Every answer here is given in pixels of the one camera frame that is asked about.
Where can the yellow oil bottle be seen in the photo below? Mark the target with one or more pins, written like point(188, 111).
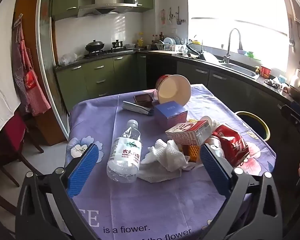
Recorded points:
point(140, 41)

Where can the white paper cup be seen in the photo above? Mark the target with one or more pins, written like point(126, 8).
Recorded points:
point(207, 120)

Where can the small black pot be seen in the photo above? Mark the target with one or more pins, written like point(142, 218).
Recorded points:
point(118, 44)

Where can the red and white milk carton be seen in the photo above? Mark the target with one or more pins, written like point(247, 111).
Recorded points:
point(187, 132)

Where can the gas stove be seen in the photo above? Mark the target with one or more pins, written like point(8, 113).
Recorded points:
point(110, 52)

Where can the clear plastic water bottle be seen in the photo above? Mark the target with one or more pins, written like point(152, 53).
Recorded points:
point(125, 152)

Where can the metal bowl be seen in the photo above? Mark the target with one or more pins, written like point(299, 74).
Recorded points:
point(297, 93)

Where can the dark brown plastic tray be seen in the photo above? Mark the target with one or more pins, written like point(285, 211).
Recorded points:
point(143, 100)

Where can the steel range hood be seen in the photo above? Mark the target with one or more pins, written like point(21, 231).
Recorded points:
point(106, 3)

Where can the crushed red soda can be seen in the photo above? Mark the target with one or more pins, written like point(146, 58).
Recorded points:
point(232, 142)

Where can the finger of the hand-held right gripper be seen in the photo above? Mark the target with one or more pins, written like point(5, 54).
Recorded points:
point(293, 116)

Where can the steel kitchen faucet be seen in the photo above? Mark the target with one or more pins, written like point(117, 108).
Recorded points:
point(228, 45)

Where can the red plastic container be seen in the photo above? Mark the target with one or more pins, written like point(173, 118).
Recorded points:
point(265, 71)

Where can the white kettle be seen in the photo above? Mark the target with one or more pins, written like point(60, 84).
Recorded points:
point(297, 78)

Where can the white hanging cloth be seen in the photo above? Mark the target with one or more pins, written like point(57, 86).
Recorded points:
point(2, 67)

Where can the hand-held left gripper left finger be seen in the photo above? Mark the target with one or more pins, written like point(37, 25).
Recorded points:
point(82, 171)

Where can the yellow rimmed trash bin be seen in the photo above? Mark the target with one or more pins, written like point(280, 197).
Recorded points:
point(261, 126)

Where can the black wok with lid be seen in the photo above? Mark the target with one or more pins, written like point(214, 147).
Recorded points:
point(95, 46)

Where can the grey long wrapper box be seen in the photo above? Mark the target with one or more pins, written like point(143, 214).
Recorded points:
point(137, 108)

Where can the blue cardboard box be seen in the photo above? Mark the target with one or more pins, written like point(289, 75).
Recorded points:
point(170, 115)

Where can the wooden cutting board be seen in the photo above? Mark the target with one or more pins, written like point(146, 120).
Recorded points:
point(161, 52)

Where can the clear plastic bag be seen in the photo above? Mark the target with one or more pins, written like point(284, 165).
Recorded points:
point(68, 58)

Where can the white dish rack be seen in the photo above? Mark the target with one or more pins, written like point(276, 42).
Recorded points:
point(171, 46)

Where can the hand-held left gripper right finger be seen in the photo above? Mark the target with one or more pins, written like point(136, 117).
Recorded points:
point(215, 172)

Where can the red paper noodle bowl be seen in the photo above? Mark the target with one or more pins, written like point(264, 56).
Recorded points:
point(173, 90)

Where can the purple floral tablecloth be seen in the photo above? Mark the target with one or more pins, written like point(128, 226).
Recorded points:
point(150, 205)

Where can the wooden chair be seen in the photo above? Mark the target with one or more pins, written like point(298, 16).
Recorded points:
point(13, 135)

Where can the crumpled white paper towel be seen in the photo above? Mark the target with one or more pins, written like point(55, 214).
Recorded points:
point(168, 156)

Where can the dark rag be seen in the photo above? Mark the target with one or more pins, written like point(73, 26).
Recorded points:
point(272, 82)

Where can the steel kitchen sink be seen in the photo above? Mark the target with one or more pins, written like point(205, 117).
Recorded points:
point(240, 70)

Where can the red checked apron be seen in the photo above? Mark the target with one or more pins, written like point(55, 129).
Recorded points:
point(31, 87)

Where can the dark sink counter cabinets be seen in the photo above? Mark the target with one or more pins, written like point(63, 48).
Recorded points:
point(230, 82)

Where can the green lower cabinets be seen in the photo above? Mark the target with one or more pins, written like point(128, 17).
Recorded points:
point(100, 77)

